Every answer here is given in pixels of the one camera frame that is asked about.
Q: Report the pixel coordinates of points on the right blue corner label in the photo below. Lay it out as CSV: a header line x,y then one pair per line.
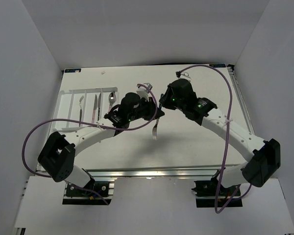
x,y
218,65

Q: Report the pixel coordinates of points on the white utensil tray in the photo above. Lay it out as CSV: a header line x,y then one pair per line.
x,y
67,107

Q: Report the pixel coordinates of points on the black handled fork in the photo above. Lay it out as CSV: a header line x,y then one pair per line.
x,y
80,111

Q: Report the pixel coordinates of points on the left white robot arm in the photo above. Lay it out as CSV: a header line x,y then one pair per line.
x,y
59,152

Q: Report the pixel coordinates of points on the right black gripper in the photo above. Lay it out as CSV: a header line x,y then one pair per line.
x,y
164,101

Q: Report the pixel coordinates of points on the green handled fork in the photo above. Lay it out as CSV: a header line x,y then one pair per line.
x,y
154,129

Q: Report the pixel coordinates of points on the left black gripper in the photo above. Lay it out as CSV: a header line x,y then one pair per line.
x,y
150,105

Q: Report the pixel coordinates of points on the pink handled knife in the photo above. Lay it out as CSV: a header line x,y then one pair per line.
x,y
94,109

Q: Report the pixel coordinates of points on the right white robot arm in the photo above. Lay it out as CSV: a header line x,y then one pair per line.
x,y
262,157

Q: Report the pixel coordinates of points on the pink handled spoon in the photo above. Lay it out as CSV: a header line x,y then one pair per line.
x,y
112,100

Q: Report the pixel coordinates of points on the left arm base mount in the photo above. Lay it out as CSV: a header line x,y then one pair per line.
x,y
100,193

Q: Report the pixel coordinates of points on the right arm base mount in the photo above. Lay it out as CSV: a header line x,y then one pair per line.
x,y
205,192

